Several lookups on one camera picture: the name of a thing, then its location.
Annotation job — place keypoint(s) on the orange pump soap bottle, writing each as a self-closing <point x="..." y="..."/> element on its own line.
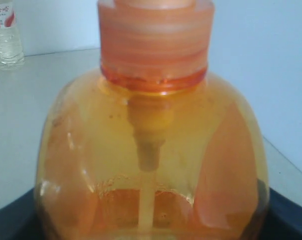
<point x="151" y="145"/>

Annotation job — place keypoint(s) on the clear water bottle red label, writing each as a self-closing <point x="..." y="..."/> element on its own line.
<point x="11" y="51"/>

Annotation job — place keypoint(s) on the white rectangular plastic tray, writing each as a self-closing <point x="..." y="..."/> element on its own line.
<point x="18" y="220"/>

